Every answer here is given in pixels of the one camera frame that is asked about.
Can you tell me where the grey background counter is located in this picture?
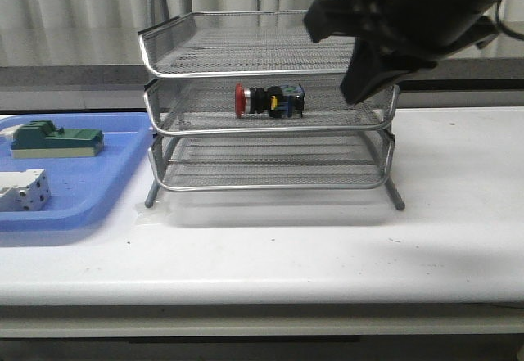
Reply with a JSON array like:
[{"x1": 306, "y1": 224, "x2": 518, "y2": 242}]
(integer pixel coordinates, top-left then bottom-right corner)
[{"x1": 0, "y1": 22, "x2": 524, "y2": 111}]

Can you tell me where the silver mesh tray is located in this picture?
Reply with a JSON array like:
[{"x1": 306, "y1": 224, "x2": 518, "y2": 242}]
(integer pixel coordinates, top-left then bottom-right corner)
[
  {"x1": 144, "y1": 74, "x2": 400, "y2": 136},
  {"x1": 138, "y1": 10, "x2": 355, "y2": 79},
  {"x1": 148, "y1": 131, "x2": 395, "y2": 192}
]

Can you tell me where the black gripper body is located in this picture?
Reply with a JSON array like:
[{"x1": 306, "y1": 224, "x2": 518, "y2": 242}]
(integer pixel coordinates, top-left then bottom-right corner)
[{"x1": 304, "y1": 0, "x2": 498, "y2": 68}]

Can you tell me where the green electrical switch block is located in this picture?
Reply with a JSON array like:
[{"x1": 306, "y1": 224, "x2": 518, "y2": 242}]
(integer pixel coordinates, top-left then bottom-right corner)
[{"x1": 11, "y1": 120, "x2": 105, "y2": 159}]

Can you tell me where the red emergency push button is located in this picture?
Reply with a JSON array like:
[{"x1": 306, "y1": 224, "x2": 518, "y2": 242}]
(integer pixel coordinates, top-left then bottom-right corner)
[{"x1": 234, "y1": 83, "x2": 305, "y2": 119}]

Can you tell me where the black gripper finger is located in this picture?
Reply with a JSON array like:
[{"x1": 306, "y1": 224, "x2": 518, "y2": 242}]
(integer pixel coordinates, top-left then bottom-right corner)
[{"x1": 341, "y1": 38, "x2": 437, "y2": 105}]

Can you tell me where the blue plastic tray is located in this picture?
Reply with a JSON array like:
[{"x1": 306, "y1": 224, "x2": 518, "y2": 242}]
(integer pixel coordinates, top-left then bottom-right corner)
[{"x1": 1, "y1": 112, "x2": 152, "y2": 232}]

